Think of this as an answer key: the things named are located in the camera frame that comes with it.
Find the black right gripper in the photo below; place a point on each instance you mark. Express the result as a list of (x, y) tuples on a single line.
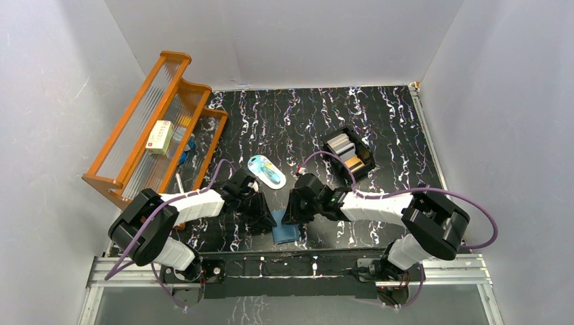
[(292, 215)]

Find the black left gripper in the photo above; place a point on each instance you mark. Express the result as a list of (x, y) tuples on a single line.
[(258, 208)]

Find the blue leather card holder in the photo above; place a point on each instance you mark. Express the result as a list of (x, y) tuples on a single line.
[(284, 233)]

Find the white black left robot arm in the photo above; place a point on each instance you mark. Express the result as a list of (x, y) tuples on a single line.
[(143, 229)]

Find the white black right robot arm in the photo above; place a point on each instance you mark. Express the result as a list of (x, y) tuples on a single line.
[(436, 225)]

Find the stack of credit cards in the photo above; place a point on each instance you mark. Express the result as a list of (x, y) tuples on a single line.
[(341, 145)]

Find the black card storage box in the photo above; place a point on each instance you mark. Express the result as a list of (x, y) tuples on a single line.
[(360, 163)]

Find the blue oval blister package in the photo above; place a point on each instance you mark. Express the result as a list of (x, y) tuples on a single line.
[(266, 171)]

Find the pink pen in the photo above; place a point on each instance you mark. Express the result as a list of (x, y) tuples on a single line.
[(179, 182)]

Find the blue item on shelf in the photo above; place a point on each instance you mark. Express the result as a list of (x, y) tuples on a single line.
[(189, 147)]

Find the orange wooden shelf rack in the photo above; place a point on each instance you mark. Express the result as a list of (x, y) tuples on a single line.
[(123, 167)]

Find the white medicine box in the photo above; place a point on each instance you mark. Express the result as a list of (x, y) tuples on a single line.
[(160, 137)]

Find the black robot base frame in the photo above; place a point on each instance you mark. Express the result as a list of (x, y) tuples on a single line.
[(356, 272)]

